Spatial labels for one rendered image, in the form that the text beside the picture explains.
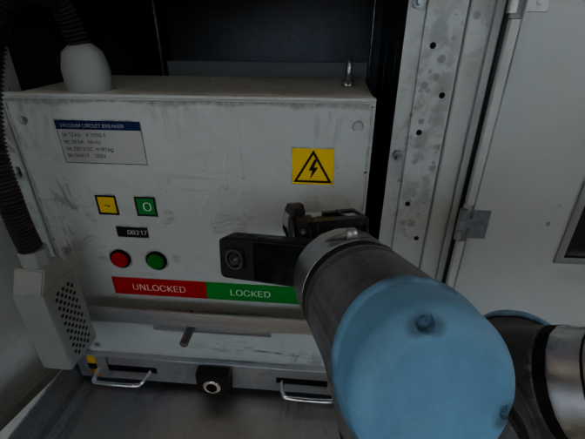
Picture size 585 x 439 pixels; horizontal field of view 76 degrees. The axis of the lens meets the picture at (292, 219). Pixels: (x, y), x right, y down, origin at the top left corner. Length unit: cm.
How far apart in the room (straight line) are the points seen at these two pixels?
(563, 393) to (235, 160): 41
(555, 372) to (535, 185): 33
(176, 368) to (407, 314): 63
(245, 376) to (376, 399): 57
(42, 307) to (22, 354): 29
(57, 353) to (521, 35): 75
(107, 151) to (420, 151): 44
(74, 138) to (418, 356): 52
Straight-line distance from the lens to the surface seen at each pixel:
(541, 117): 59
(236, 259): 39
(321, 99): 48
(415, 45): 55
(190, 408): 80
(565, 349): 35
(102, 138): 58
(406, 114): 56
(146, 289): 68
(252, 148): 51
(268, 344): 70
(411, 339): 19
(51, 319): 64
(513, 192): 62
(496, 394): 23
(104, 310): 69
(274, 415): 77
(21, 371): 93
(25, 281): 63
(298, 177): 51
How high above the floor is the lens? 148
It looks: 28 degrees down
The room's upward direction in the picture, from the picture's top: straight up
